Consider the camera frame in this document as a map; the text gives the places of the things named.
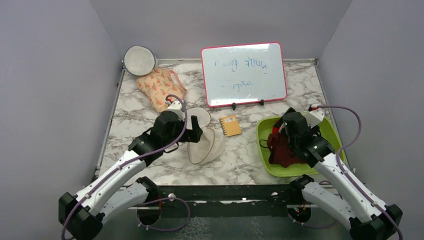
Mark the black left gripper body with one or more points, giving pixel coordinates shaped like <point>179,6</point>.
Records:
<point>190,135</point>

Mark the pink framed whiteboard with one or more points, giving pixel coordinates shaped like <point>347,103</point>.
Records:
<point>243,74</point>

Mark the green plastic tray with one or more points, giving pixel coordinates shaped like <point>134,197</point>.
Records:
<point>264,128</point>

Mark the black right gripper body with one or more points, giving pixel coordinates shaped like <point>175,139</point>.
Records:
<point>291,143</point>

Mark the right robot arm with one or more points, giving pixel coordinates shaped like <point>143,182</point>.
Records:
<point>362,213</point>

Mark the dark bra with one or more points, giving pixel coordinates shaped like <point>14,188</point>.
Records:
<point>280,153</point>

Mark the black mounting rail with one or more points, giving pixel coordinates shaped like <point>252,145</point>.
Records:
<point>223,201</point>

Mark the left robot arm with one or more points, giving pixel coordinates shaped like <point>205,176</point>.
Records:
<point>83,214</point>

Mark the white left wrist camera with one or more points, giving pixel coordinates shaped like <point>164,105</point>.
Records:
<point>176,107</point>

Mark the peach floral bra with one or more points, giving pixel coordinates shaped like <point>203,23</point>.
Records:
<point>158,84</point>

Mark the grey rimmed mesh laundry bag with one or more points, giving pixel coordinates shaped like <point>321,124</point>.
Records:
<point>139,61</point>

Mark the red and black bra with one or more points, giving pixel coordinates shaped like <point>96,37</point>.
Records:
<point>276,129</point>

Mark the small orange spiral notebook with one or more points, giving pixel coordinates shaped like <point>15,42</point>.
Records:
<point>230,126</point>

